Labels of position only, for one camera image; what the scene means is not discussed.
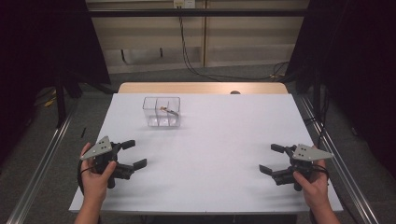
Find person's right hand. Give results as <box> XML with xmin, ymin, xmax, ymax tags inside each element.
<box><xmin>292</xmin><ymin>158</ymin><xmax>330</xmax><ymax>213</ymax></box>

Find white table cover board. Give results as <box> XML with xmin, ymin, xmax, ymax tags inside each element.
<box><xmin>68</xmin><ymin>92</ymin><xmax>344</xmax><ymax>216</ymax></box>

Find person's left hand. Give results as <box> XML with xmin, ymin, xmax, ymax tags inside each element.
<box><xmin>79</xmin><ymin>142</ymin><xmax>118</xmax><ymax>206</ymax></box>

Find clear plastic organizer box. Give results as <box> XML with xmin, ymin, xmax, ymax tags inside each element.
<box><xmin>142</xmin><ymin>96</ymin><xmax>182</xmax><ymax>128</ymax></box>

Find aluminium floor rail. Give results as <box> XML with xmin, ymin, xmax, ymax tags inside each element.
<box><xmin>298</xmin><ymin>94</ymin><xmax>379</xmax><ymax>224</ymax></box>
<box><xmin>6</xmin><ymin>96</ymin><xmax>79</xmax><ymax>224</ymax></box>

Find right hand-held gripper cable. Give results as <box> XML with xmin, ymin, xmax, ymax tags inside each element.
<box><xmin>312</xmin><ymin>164</ymin><xmax>330</xmax><ymax>182</ymax></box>

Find beige vertical wall trunking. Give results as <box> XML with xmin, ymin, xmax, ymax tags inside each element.
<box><xmin>202</xmin><ymin>0</ymin><xmax>209</xmax><ymax>68</ymax></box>

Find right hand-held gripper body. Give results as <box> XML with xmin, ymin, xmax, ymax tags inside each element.
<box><xmin>272</xmin><ymin>143</ymin><xmax>334</xmax><ymax>192</ymax></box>

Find yellow floor cable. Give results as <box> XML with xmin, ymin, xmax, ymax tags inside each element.
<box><xmin>43</xmin><ymin>90</ymin><xmax>59</xmax><ymax>108</ymax></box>

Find hand-held gripper cable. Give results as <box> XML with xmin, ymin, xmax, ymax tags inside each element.
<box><xmin>77</xmin><ymin>160</ymin><xmax>94</xmax><ymax>196</ymax></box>
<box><xmin>312</xmin><ymin>164</ymin><xmax>330</xmax><ymax>182</ymax></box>

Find black hanging wall cable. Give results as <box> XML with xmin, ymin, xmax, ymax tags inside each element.
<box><xmin>178</xmin><ymin>15</ymin><xmax>290</xmax><ymax>82</ymax></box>

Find black floor cables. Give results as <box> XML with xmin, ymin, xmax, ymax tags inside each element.
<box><xmin>306</xmin><ymin>90</ymin><xmax>332</xmax><ymax>147</ymax></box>

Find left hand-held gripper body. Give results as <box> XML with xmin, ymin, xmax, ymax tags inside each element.
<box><xmin>79</xmin><ymin>135</ymin><xmax>135</xmax><ymax>189</ymax></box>

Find black curtain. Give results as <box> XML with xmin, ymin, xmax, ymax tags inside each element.
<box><xmin>0</xmin><ymin>0</ymin><xmax>112</xmax><ymax>162</ymax></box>
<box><xmin>284</xmin><ymin>0</ymin><xmax>396</xmax><ymax>179</ymax></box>

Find left hand-held gripper cable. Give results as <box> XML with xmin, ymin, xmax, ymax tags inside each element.
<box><xmin>77</xmin><ymin>160</ymin><xmax>94</xmax><ymax>196</ymax></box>

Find black horizontal frame bar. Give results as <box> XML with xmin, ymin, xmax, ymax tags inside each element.
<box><xmin>88</xmin><ymin>8</ymin><xmax>309</xmax><ymax>18</ymax></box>

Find white wall socket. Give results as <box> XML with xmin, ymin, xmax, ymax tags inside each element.
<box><xmin>173</xmin><ymin>0</ymin><xmax>196</xmax><ymax>9</ymax></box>

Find black stand post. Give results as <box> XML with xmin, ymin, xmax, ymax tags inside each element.
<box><xmin>55</xmin><ymin>77</ymin><xmax>68</xmax><ymax>129</ymax></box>
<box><xmin>312</xmin><ymin>68</ymin><xmax>322</xmax><ymax>125</ymax></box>

